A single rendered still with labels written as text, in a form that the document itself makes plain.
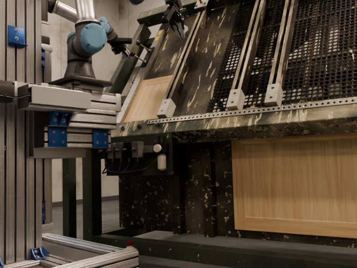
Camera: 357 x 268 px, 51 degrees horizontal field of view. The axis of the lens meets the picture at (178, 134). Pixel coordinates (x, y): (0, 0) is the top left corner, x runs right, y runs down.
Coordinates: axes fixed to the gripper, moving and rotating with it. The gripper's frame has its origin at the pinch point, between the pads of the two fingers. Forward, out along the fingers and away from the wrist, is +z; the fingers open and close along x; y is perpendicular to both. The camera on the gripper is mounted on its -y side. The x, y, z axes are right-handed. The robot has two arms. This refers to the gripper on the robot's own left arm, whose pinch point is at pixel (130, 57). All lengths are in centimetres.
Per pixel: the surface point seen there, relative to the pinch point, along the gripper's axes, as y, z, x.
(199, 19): -54, 6, -19
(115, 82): 17.9, 7.5, 9.8
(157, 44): -17.0, 8.9, -15.8
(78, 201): 282, 266, -121
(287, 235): -68, 62, 132
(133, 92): 1.1, 8.0, 30.6
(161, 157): -21, 10, 96
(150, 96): -11.3, 10.4, 39.6
